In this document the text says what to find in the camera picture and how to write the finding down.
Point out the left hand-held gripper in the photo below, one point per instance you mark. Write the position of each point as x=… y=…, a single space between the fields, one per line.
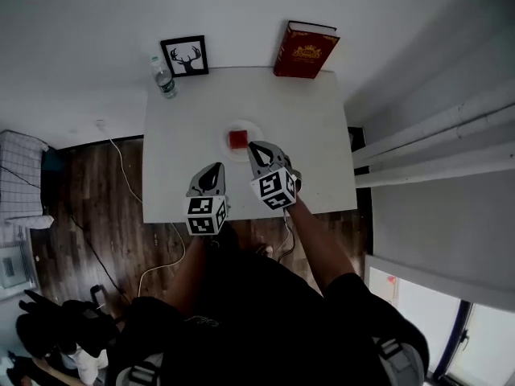
x=205 y=215

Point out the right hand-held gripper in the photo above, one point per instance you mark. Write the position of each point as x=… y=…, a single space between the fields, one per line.
x=275 y=189

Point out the white round plate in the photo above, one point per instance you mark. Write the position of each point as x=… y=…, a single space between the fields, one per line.
x=235 y=155

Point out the red piece of meat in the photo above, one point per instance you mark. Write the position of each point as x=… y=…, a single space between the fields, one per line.
x=238 y=139

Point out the person's right forearm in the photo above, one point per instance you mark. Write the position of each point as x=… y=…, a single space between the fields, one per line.
x=318 y=247

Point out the person's left forearm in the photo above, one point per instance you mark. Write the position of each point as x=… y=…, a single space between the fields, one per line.
x=193 y=268

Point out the person's shoe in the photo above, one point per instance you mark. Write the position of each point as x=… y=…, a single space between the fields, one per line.
x=265 y=249

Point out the clear plastic water bottle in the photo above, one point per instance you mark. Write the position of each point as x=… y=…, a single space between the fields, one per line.
x=165 y=79

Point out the red hardcover book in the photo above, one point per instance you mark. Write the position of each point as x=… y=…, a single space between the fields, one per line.
x=303 y=52

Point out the black framed deer picture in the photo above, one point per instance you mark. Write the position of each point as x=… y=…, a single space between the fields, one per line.
x=185 y=56

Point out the person's black shirt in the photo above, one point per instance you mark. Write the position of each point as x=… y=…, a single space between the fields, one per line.
x=273 y=328

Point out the white checked bedding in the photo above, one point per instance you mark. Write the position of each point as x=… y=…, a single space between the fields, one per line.
x=18 y=175

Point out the black bag pile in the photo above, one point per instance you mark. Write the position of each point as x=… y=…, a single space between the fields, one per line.
x=68 y=324

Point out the white box appliance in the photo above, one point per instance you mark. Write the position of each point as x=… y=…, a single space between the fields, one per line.
x=14 y=268

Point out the white wall pipes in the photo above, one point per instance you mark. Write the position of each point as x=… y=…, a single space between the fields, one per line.
x=434 y=151

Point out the window with blue frame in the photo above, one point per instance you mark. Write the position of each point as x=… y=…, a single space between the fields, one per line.
x=483 y=344

